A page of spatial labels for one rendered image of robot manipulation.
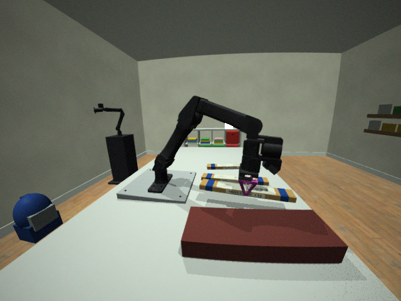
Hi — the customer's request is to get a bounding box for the white electrode pack with printed label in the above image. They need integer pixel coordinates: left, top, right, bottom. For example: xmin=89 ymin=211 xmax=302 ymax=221
xmin=207 ymin=163 xmax=240 ymax=169

